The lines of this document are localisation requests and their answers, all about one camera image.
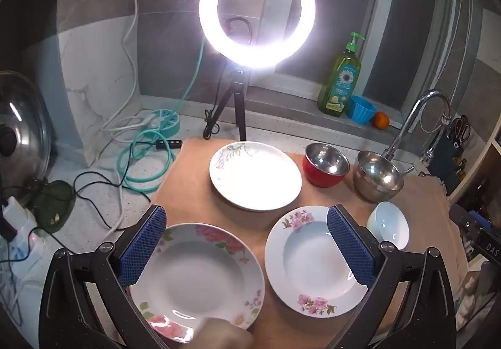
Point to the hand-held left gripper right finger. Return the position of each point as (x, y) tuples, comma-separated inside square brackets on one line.
[(350, 247)]

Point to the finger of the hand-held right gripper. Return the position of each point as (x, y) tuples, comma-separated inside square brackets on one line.
[(471, 225)]

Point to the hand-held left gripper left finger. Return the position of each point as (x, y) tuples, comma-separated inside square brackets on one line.
[(143, 247)]

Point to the white plate pink flower print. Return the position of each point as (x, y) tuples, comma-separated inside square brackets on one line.
[(309, 263), (203, 278)]

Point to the pale blue ceramic bowl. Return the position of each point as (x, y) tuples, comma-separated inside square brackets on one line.
[(389, 223)]

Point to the stainless steel bowl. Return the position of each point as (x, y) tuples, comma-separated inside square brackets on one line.
[(372, 186)]

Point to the red steel-lined bowl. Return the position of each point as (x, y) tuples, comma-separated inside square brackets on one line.
[(313, 176)]

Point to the white plate green leaf print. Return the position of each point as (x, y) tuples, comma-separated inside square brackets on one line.
[(254, 180)]

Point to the beige shelf unit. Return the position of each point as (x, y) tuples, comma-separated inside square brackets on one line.
[(489, 161)]

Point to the dark blue utensil holder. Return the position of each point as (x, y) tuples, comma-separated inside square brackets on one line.
[(446, 161)]

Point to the orange cloth mat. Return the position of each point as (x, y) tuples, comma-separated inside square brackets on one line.
[(188, 184)]

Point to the dark green dish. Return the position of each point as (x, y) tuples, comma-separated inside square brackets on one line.
[(54, 204)]

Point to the black scissors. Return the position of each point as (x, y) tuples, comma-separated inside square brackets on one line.
[(462, 127)]

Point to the white power strip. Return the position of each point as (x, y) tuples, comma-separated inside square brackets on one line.
[(19, 223)]

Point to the chrome faucet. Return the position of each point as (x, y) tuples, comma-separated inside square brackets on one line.
[(407, 118)]

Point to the orange fruit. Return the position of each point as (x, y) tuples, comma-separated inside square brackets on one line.
[(381, 120)]

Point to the blue ribbed cup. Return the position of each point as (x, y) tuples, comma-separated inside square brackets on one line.
[(362, 110)]

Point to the green dish soap bottle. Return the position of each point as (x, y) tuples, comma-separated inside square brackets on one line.
[(339, 86)]

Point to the glass pot lid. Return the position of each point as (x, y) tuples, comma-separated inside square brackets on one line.
[(27, 129)]

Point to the black inline switch box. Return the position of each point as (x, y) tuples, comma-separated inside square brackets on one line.
[(169, 143)]

